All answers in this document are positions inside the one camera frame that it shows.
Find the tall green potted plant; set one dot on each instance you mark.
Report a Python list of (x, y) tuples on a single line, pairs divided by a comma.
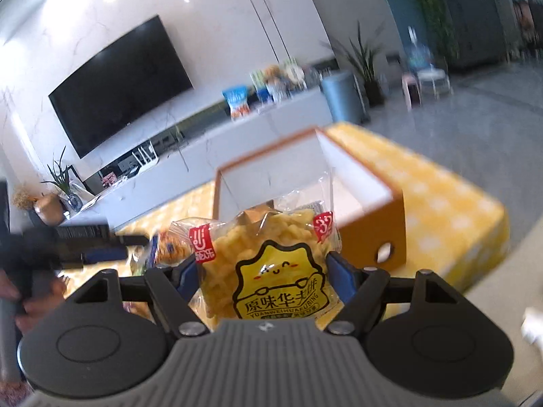
[(361, 55)]

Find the white wifi router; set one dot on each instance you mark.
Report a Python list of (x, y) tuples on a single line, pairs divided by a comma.
[(145, 156)]

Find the plant in glass vase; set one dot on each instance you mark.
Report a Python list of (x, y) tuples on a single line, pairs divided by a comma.
[(61, 179)]

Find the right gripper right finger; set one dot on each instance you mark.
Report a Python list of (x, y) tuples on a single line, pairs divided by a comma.
[(361, 292)]

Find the blue grey trash bin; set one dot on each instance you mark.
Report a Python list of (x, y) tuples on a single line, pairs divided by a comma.
[(344, 98)]

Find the white round stool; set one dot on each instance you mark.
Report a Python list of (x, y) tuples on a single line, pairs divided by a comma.
[(434, 82)]

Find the black wall television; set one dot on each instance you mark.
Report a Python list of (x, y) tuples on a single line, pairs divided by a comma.
[(132, 76)]

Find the person left hand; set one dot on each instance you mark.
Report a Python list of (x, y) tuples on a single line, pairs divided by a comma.
[(37, 307)]

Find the yellow checkered tablecloth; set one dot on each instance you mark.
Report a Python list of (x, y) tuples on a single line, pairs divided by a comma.
[(447, 220)]

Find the blue white snack bag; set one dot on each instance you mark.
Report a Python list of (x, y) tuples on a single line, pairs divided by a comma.
[(237, 99)]

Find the white TV console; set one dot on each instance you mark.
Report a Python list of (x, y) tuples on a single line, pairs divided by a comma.
[(194, 164)]

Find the blue water jug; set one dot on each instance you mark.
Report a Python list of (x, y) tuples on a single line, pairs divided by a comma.
[(418, 54)]

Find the brown round vase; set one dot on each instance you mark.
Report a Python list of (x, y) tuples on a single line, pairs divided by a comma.
[(49, 209)]

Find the yellow waffle snack bag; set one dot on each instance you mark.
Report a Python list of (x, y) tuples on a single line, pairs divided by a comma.
[(270, 261)]

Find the orange cardboard box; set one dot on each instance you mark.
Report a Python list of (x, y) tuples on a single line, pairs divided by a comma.
[(311, 165)]

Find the teddy bear figurine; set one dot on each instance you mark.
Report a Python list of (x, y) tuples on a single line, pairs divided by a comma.
[(274, 83)]

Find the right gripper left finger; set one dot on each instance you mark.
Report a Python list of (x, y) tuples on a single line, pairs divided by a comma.
[(170, 291)]

